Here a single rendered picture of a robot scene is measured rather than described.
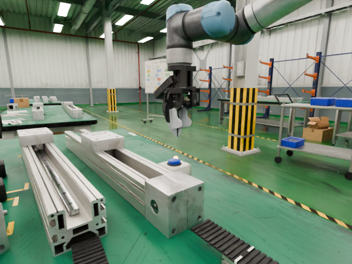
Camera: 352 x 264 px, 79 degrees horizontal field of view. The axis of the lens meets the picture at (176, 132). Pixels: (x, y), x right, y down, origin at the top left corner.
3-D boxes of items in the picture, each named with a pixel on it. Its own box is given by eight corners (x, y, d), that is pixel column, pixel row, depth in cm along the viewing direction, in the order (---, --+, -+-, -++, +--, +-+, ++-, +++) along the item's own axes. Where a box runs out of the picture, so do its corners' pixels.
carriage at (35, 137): (54, 149, 87) (53, 132, 86) (21, 153, 80) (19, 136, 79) (48, 141, 99) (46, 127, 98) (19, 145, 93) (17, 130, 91)
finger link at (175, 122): (178, 141, 62) (178, 109, 60) (166, 137, 66) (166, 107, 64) (186, 139, 64) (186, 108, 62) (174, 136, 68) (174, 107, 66)
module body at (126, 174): (178, 204, 56) (178, 173, 54) (145, 218, 50) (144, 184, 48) (86, 144, 117) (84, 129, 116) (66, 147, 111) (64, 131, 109)
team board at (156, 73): (141, 123, 686) (139, 59, 648) (152, 121, 725) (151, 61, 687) (178, 128, 596) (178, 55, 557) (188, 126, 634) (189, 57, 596)
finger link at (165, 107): (165, 123, 63) (165, 92, 61) (162, 122, 64) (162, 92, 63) (177, 121, 66) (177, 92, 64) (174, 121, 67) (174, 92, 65)
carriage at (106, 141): (125, 154, 80) (124, 136, 78) (95, 160, 73) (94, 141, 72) (108, 145, 92) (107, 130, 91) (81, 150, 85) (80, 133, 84)
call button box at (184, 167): (191, 182, 69) (191, 163, 68) (167, 190, 63) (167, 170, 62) (176, 174, 76) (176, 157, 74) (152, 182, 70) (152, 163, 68)
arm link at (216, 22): (244, 4, 53) (209, 15, 61) (218, -8, 45) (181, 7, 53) (243, 39, 55) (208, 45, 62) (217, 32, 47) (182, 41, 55)
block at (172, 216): (210, 216, 50) (211, 178, 49) (168, 239, 43) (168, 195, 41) (185, 201, 57) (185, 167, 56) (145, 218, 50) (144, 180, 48)
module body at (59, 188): (107, 234, 44) (105, 196, 43) (53, 257, 38) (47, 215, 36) (46, 150, 106) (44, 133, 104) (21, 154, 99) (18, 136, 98)
